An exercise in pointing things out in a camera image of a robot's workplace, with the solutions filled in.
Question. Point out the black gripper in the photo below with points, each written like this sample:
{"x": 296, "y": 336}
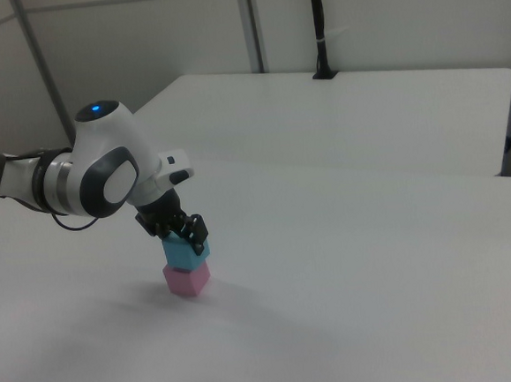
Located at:
{"x": 162, "y": 211}

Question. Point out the blue cube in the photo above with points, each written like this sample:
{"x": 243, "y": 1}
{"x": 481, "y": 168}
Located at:
{"x": 181, "y": 252}

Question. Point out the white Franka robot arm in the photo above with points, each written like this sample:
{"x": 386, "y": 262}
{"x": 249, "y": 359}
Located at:
{"x": 103, "y": 167}

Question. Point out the pink cube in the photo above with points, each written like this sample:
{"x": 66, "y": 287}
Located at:
{"x": 186, "y": 282}

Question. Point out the white adjoining table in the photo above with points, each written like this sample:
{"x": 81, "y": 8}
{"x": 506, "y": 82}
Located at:
{"x": 329, "y": 119}

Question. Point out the grey double partition post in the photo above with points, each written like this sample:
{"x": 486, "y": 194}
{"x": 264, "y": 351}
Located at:
{"x": 252, "y": 23}

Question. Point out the grey slanted partition post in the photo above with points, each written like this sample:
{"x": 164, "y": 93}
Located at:
{"x": 39, "y": 53}

